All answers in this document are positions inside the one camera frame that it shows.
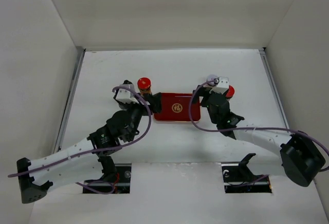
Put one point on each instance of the red-capped sauce bottle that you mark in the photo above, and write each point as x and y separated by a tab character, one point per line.
144	86
230	92

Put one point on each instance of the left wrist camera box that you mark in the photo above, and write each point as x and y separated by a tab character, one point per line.
124	96

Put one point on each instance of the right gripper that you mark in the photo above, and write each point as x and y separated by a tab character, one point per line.
205	97

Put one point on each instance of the red rectangular tray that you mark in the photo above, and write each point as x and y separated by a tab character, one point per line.
175	108

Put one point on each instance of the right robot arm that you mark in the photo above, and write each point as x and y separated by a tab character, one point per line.
299	157

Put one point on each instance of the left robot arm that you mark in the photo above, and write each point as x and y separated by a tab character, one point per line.
90	159

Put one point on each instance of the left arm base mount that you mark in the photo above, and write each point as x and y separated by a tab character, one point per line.
117	181

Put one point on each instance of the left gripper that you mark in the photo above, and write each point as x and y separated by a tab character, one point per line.
155	103

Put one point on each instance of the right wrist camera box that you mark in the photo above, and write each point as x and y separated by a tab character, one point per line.
221	85

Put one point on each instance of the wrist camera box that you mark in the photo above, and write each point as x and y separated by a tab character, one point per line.
124	96
221	85

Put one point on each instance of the white-capped spice jar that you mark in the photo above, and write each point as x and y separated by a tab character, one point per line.
212	80

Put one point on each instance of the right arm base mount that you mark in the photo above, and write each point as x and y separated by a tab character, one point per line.
239	179

